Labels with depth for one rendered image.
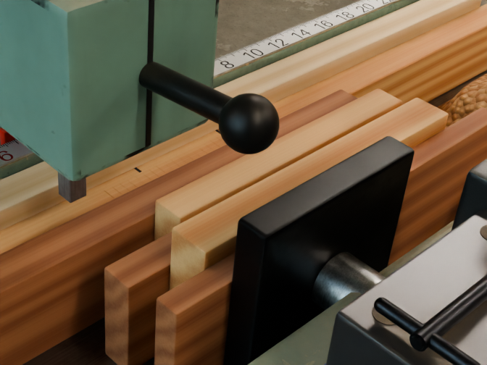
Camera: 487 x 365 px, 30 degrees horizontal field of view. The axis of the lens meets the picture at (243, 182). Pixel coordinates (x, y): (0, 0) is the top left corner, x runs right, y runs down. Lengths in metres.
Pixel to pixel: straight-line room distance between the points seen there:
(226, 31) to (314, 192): 2.29
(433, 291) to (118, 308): 0.14
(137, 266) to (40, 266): 0.04
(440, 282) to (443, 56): 0.30
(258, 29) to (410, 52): 2.09
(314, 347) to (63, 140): 0.12
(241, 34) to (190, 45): 2.28
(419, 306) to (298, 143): 0.16
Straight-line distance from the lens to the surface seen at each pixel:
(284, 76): 0.51
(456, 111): 0.58
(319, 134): 0.45
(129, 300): 0.37
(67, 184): 0.40
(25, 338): 0.40
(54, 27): 0.30
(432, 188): 0.45
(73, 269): 0.39
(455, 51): 0.61
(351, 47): 0.55
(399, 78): 0.56
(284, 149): 0.44
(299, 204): 0.34
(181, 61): 0.34
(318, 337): 0.34
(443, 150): 0.44
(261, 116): 0.29
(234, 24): 2.66
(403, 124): 0.44
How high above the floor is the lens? 1.20
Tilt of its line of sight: 37 degrees down
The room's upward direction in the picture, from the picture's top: 6 degrees clockwise
